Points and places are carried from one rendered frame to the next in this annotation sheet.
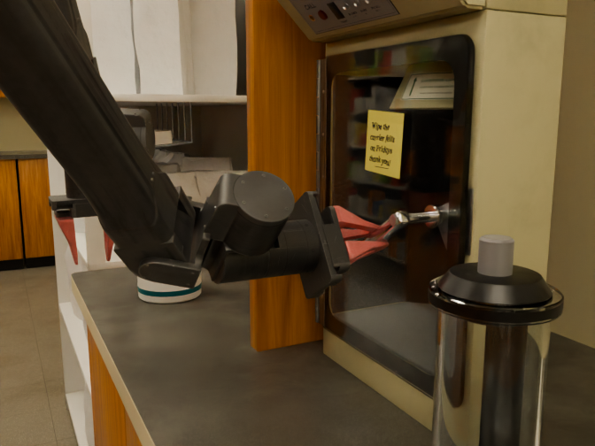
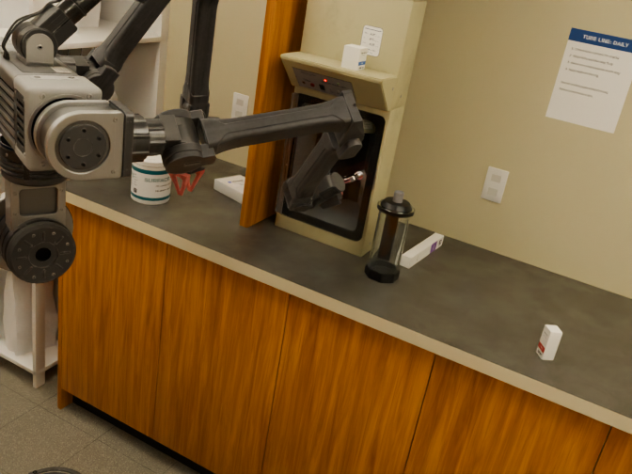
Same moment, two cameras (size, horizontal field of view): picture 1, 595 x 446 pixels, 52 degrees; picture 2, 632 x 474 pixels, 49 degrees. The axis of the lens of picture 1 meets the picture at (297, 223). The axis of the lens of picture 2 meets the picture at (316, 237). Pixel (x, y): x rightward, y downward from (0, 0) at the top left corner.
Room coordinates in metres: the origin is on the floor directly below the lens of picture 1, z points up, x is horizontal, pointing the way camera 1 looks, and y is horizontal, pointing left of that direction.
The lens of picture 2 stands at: (-0.82, 1.17, 1.84)
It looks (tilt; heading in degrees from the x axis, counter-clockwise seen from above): 24 degrees down; 321
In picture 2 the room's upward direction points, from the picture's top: 10 degrees clockwise
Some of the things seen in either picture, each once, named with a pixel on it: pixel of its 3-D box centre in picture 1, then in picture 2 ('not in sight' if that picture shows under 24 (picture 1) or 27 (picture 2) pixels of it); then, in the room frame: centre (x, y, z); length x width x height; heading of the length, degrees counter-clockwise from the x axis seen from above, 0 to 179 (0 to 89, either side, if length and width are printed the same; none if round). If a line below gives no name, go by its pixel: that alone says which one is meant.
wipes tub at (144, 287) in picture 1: (168, 259); (151, 177); (1.21, 0.26, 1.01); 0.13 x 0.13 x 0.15
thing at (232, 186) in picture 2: not in sight; (241, 188); (1.17, -0.06, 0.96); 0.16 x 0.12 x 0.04; 11
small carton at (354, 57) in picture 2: not in sight; (354, 56); (0.69, -0.08, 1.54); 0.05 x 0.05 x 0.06; 27
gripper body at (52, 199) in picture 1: (86, 183); not in sight; (0.87, 0.31, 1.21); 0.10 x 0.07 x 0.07; 116
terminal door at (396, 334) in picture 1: (380, 211); (327, 167); (0.75, -0.10, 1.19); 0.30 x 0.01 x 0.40; 26
